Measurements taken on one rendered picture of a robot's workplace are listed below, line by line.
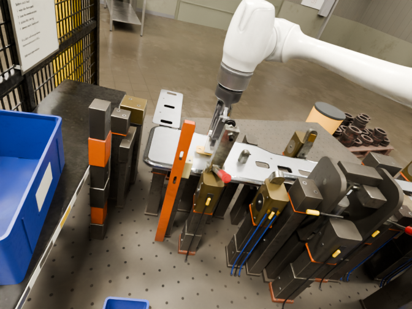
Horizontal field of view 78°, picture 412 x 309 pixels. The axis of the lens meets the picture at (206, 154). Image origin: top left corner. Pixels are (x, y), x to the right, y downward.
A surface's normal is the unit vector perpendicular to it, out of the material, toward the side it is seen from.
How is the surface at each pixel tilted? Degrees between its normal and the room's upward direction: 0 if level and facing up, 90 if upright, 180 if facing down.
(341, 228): 0
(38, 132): 90
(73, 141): 0
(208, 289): 0
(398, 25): 90
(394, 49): 90
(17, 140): 90
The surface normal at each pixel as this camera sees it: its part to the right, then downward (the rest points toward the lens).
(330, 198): -0.97, -0.19
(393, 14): -0.90, 0.03
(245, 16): -0.52, 0.18
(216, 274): 0.26, -0.76
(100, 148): 0.02, 0.62
